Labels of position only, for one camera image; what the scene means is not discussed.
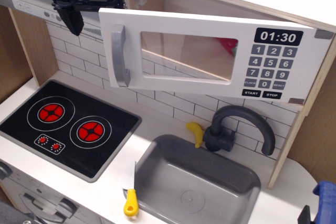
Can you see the grey microwave door handle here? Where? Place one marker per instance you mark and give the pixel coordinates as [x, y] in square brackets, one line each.
[122, 74]

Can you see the white toy microwave door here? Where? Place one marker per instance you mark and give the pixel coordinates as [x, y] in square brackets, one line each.
[179, 52]

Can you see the black toy stove top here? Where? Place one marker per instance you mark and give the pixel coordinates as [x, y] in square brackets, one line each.
[70, 129]

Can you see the red toy chili pepper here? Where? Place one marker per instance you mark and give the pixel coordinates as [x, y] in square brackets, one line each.
[229, 44]

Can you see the yellow toy banana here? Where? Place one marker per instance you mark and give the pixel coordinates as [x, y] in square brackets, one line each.
[198, 133]

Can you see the grey toy oven door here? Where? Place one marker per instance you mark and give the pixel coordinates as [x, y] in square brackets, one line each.
[31, 196]

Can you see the grey toy sink basin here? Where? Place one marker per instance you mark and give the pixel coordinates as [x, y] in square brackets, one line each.
[178, 183]

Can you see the black clamp piece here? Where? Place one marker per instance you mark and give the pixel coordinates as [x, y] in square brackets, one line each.
[305, 216]

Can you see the blue plastic object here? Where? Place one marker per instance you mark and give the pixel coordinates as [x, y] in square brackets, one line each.
[326, 208]

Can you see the wooden toy kitchen frame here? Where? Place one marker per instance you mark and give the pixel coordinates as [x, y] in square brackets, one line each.
[307, 137]

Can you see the yellow handled toy knife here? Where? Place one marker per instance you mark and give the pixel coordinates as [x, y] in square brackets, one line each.
[131, 207]

